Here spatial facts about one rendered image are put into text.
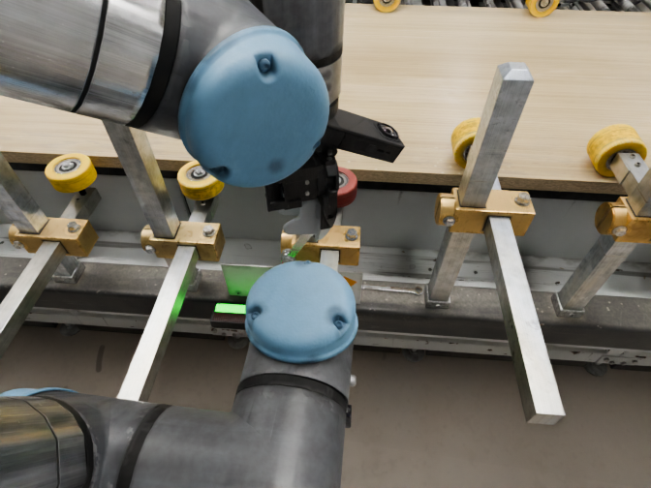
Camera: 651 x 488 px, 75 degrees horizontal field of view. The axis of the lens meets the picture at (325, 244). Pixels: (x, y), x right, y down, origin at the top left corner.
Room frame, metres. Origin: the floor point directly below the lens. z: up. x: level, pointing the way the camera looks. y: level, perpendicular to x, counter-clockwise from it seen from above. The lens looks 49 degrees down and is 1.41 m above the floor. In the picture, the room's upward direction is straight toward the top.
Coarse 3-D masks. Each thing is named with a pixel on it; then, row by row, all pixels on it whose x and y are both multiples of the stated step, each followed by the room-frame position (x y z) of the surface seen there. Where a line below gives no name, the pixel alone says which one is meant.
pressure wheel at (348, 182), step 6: (342, 168) 0.62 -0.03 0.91; (342, 174) 0.60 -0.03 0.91; (348, 174) 0.60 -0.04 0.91; (354, 174) 0.60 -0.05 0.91; (342, 180) 0.59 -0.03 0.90; (348, 180) 0.59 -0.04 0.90; (354, 180) 0.59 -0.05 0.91; (342, 186) 0.57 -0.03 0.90; (348, 186) 0.57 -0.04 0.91; (354, 186) 0.57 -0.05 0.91; (342, 192) 0.55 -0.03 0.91; (348, 192) 0.56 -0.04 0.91; (354, 192) 0.57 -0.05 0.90; (342, 198) 0.55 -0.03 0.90; (348, 198) 0.56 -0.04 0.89; (354, 198) 0.57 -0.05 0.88; (342, 204) 0.55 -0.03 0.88; (348, 204) 0.56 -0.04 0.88
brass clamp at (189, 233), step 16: (192, 224) 0.52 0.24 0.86; (208, 224) 0.52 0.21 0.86; (144, 240) 0.49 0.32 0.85; (160, 240) 0.49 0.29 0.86; (176, 240) 0.49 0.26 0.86; (192, 240) 0.49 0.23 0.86; (208, 240) 0.49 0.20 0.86; (224, 240) 0.52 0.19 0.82; (160, 256) 0.49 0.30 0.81; (208, 256) 0.48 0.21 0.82
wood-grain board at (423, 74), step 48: (384, 48) 1.12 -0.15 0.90; (432, 48) 1.12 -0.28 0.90; (480, 48) 1.12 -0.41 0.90; (528, 48) 1.12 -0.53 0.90; (576, 48) 1.12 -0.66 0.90; (624, 48) 1.12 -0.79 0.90; (0, 96) 0.88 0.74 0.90; (384, 96) 0.88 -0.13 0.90; (432, 96) 0.88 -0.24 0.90; (480, 96) 0.88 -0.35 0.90; (528, 96) 0.88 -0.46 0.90; (576, 96) 0.88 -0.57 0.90; (624, 96) 0.88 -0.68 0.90; (0, 144) 0.70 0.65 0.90; (48, 144) 0.70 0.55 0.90; (96, 144) 0.70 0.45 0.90; (432, 144) 0.70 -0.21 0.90; (528, 144) 0.70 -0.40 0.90; (576, 144) 0.70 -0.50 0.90; (624, 192) 0.59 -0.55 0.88
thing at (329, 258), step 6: (342, 210) 0.56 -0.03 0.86; (336, 216) 0.54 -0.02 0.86; (342, 216) 0.56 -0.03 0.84; (336, 222) 0.53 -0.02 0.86; (324, 252) 0.46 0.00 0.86; (330, 252) 0.46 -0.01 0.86; (336, 252) 0.46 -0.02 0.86; (324, 258) 0.44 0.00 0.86; (330, 258) 0.44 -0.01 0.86; (336, 258) 0.44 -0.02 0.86; (330, 264) 0.43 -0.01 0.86; (336, 264) 0.43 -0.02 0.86; (336, 270) 0.42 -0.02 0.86
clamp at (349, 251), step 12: (336, 228) 0.50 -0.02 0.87; (348, 228) 0.50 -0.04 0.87; (288, 240) 0.48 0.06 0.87; (324, 240) 0.47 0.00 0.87; (336, 240) 0.47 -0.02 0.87; (348, 240) 0.47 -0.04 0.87; (300, 252) 0.47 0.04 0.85; (312, 252) 0.46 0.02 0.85; (348, 252) 0.46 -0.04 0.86; (348, 264) 0.46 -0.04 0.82
